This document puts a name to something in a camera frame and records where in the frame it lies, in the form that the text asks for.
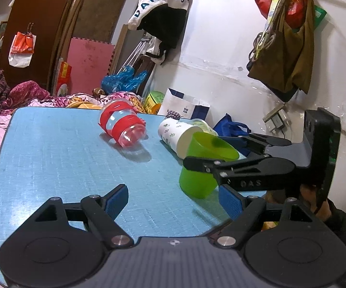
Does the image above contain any wall socket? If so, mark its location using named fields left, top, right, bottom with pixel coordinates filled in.
left=262, top=103, right=294, bottom=133

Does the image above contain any pink foam mat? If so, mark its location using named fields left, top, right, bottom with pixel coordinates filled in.
left=66, top=37, right=116, bottom=95

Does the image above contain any person's right hand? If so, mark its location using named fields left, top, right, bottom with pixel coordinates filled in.
left=299, top=184, right=333, bottom=226

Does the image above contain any clear cup with red bands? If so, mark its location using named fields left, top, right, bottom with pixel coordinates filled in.
left=98, top=98, right=148, bottom=149

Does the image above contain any blue fabric bag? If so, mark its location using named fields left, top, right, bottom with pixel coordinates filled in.
left=213, top=113, right=253, bottom=157

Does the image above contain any brown wooden board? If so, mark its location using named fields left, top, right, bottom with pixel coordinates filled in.
left=70, top=0, right=134, bottom=44

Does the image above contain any white leaf-patterned cup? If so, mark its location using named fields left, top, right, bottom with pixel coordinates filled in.
left=157, top=118, right=204, bottom=160

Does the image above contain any red plastic bag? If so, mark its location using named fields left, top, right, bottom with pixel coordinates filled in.
left=285, top=0, right=307, bottom=27
left=255, top=0, right=279, bottom=19

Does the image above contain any green box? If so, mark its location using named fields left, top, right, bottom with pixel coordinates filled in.
left=144, top=90, right=165, bottom=115

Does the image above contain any metal crutch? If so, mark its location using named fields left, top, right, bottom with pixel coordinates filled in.
left=117, top=35, right=153, bottom=76

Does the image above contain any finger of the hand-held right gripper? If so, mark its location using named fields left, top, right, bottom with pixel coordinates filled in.
left=183, top=154, right=301, bottom=193
left=230, top=132, right=292, bottom=157

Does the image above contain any beige cord bundle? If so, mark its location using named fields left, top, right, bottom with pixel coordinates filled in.
left=249, top=31, right=277, bottom=61

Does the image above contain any green bag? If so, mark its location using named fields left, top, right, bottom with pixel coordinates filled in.
left=292, top=4, right=327, bottom=34

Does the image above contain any blue plastic bag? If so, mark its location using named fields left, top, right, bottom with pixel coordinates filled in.
left=101, top=66, right=148, bottom=94

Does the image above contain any person's right forearm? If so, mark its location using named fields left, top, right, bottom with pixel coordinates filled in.
left=323, top=198, right=346, bottom=248

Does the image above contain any red and yellow packet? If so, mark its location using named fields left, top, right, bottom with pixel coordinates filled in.
left=54, top=60, right=73, bottom=97

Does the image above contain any clear cup with green print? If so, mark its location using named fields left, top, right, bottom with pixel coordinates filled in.
left=191, top=118, right=219, bottom=137

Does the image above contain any white and blue paper bag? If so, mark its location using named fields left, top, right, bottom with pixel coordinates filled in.
left=160, top=88, right=211, bottom=121

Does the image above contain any brown tote bag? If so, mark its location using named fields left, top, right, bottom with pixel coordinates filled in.
left=246, top=0, right=315, bottom=95

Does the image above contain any green plastic cup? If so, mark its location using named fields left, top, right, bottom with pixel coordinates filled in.
left=179, top=132, right=240, bottom=199

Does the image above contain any orange and white plastic bag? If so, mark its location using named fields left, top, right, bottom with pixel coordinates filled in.
left=8, top=31, right=37, bottom=68

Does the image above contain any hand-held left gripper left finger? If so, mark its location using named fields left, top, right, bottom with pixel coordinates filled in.
left=33, top=184, right=134, bottom=249

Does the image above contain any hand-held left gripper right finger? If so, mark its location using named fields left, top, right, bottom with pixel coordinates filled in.
left=216, top=184, right=321, bottom=248

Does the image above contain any black garment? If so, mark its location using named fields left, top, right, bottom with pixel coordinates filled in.
left=136, top=5, right=189, bottom=66

